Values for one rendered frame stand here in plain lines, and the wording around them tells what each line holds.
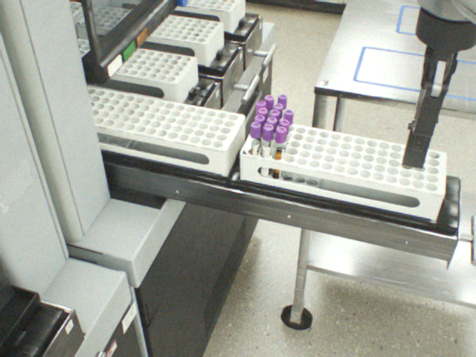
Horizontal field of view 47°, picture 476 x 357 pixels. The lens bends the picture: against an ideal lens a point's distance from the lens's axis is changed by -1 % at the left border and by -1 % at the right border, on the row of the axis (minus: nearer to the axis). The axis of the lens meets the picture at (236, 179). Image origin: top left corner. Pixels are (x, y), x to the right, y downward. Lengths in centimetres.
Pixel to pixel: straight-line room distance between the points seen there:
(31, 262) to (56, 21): 32
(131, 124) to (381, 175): 40
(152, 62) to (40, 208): 41
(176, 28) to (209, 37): 8
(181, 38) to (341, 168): 48
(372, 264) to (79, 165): 87
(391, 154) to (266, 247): 105
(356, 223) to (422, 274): 67
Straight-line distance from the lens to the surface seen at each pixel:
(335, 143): 87
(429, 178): 84
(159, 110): 94
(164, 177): 89
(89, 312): 82
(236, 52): 121
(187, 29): 118
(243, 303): 171
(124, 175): 93
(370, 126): 242
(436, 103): 72
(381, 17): 137
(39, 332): 72
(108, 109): 96
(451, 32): 69
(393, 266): 149
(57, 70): 76
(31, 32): 71
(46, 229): 81
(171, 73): 103
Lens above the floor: 139
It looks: 42 degrees down
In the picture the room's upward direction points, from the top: straight up
